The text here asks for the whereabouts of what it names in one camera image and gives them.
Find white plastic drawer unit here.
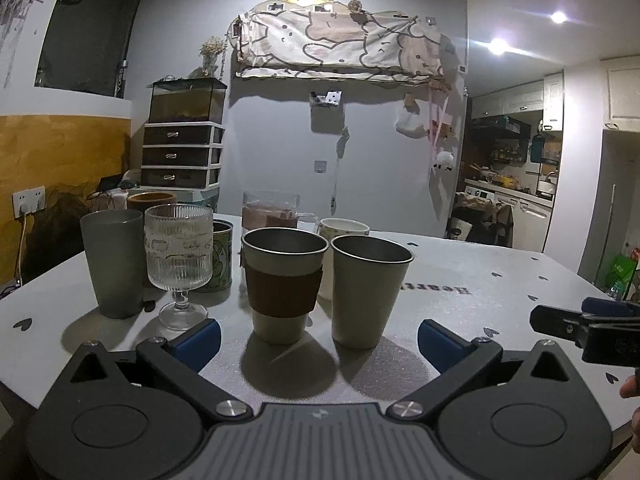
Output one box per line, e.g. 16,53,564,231
141,121,225,214

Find plain beige cup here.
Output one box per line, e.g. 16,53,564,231
330,234,416,350

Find white upper kitchen cabinet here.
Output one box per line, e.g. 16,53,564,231
471,72,565,132

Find dark window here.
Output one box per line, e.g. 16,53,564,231
35,0,147,99

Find white power cable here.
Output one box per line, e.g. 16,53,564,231
14,214,29,287

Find green bag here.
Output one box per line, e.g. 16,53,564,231
597,252,640,302

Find white printed mug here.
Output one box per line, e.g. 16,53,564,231
316,217,371,302

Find white wall socket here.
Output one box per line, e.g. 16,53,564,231
12,186,47,220

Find printed blanket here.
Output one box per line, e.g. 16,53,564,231
230,2,454,84

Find brown round bowl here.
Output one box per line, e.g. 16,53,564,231
126,191,178,219

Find white tall cabinet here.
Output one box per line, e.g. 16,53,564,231
601,57,640,132

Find dark bag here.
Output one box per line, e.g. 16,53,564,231
446,204,514,247

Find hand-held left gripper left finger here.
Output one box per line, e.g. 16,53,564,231
65,317,253,421

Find white hanging bag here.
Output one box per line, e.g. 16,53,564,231
395,95,431,139

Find ribbed glass goblet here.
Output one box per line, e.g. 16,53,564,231
144,204,215,332

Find green printed tin can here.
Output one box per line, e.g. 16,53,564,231
192,220,235,294

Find spice rack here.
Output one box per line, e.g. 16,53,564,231
491,140,531,165

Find glass pitcher with brown drink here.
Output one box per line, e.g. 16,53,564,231
242,190,321,237

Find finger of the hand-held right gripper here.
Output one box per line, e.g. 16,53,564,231
530,304,640,367
581,297,640,319

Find glass fish tank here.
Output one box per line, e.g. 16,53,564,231
148,77,229,124

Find white washing machine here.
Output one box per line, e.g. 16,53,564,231
464,185,514,211

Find white lower kitchen cabinet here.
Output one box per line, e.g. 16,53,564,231
509,194,555,254

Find pink hanging sticks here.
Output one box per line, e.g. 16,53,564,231
426,91,452,152

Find white kitchen cabinet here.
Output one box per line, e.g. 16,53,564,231
471,72,565,132
509,194,555,254

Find grey plastic cup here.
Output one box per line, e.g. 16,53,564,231
80,209,147,320

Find dried flower bunch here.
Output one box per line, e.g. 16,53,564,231
199,36,229,79

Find hanging cord with hook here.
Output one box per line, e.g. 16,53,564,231
313,127,352,214

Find macrame wall hanging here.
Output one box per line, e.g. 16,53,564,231
0,0,56,89

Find metal wall holder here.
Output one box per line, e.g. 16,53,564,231
308,89,344,110

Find person's right hand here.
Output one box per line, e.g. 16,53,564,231
619,374,640,456

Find beige cup with brown sleeve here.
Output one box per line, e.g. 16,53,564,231
240,227,329,345

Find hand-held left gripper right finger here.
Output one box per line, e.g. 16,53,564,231
390,319,576,419

